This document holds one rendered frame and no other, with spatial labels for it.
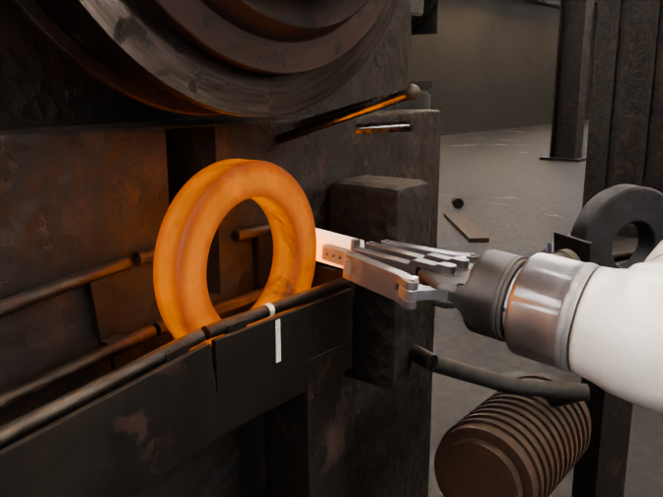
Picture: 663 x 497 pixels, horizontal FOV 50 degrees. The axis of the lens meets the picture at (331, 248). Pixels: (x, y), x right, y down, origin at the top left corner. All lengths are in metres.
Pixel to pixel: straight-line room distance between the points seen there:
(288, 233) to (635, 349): 0.32
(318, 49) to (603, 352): 0.33
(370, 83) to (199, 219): 0.47
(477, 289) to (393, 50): 0.52
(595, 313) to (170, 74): 0.36
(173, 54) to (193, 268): 0.17
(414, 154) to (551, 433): 0.40
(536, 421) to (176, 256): 0.49
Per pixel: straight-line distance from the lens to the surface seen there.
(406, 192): 0.78
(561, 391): 0.89
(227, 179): 0.60
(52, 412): 0.51
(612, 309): 0.56
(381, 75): 1.02
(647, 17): 4.73
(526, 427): 0.87
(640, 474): 1.93
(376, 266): 0.63
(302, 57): 0.61
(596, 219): 0.94
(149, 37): 0.52
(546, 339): 0.58
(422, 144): 1.01
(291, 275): 0.69
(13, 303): 0.58
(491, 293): 0.60
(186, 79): 0.54
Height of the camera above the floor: 0.91
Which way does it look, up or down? 13 degrees down
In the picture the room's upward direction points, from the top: straight up
